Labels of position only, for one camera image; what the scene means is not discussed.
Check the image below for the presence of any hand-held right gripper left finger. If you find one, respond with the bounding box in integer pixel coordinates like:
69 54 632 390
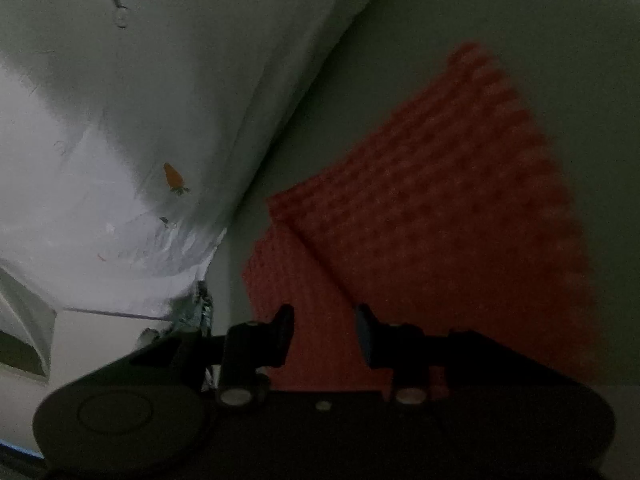
127 303 296 407

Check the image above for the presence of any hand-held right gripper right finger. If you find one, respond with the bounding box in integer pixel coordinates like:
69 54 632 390
353 302 507 406

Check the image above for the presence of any red textured knit garment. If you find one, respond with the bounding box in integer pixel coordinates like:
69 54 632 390
240 42 602 394

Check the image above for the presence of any white carrot print sheet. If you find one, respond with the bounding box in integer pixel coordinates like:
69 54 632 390
0 0 404 322

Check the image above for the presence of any crumpled shiny wrapper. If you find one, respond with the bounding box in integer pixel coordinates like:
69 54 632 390
171 280 216 337

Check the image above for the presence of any white open box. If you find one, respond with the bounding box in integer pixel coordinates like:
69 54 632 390
0 264 59 379

